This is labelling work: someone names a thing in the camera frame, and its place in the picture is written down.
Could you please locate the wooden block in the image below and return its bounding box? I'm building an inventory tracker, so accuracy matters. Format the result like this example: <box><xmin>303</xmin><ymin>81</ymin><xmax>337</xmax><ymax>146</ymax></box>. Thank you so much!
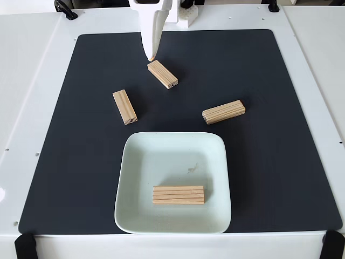
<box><xmin>202</xmin><ymin>99</ymin><xmax>246</xmax><ymax>125</ymax></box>
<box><xmin>112</xmin><ymin>89</ymin><xmax>138</xmax><ymax>126</ymax></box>
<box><xmin>152</xmin><ymin>185</ymin><xmax>205</xmax><ymax>205</ymax></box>
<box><xmin>147</xmin><ymin>60</ymin><xmax>179</xmax><ymax>90</ymax></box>

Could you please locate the pale green square plate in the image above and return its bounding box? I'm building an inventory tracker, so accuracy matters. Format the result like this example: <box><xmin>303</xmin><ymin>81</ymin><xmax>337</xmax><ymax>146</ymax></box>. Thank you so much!
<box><xmin>114</xmin><ymin>131</ymin><xmax>232</xmax><ymax>235</ymax></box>

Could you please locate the black rubber mat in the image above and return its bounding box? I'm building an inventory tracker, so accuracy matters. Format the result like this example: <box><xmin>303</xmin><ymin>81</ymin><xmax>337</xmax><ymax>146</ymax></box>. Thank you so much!
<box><xmin>18</xmin><ymin>29</ymin><xmax>343</xmax><ymax>235</ymax></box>

